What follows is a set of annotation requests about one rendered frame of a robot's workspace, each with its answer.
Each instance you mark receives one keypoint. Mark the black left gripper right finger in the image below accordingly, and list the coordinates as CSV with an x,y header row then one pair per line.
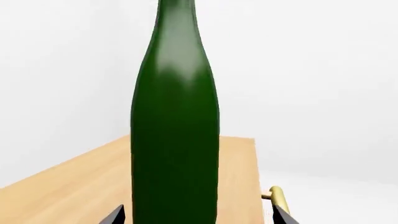
x,y
283,217

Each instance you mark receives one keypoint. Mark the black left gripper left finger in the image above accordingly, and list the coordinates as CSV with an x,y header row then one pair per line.
x,y
116,217

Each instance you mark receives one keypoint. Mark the green wine bottle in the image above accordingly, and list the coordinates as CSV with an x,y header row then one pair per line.
x,y
175,140

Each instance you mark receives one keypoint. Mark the light wooden cabinet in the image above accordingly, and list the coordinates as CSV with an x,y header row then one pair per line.
x,y
77,182

